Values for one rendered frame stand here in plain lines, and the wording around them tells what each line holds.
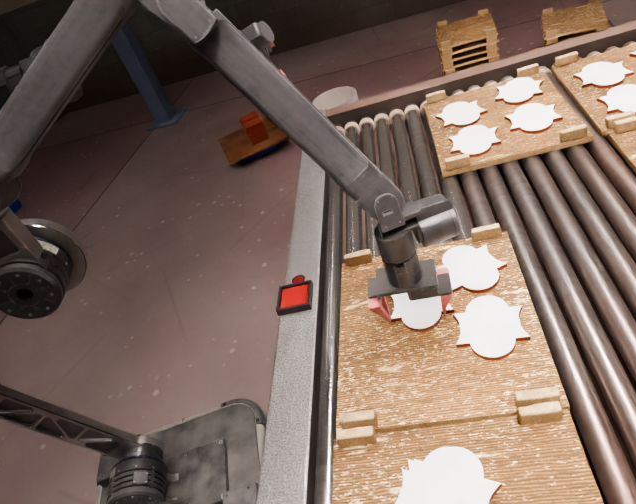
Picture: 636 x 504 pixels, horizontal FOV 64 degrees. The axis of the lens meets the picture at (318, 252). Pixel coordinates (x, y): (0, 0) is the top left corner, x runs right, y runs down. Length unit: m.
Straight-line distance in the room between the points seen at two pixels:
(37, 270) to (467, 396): 0.86
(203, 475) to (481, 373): 1.15
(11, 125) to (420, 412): 0.71
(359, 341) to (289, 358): 0.15
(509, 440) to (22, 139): 0.78
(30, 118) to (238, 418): 1.35
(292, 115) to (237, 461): 1.30
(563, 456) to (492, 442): 0.09
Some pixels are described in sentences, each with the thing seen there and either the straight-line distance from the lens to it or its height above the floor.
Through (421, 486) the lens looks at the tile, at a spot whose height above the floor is 0.97.
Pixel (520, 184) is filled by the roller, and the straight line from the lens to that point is 1.26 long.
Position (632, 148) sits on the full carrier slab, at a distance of 1.32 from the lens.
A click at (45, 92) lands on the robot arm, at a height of 1.51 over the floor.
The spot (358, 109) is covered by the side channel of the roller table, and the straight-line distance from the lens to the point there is 1.75.
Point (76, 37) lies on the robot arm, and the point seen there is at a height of 1.56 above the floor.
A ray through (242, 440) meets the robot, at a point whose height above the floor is 0.24.
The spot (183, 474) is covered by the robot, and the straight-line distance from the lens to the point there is 1.85.
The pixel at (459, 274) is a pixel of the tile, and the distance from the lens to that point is 1.02.
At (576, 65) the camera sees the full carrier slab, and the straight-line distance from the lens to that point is 1.72.
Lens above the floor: 1.65
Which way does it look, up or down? 37 degrees down
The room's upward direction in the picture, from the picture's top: 23 degrees counter-clockwise
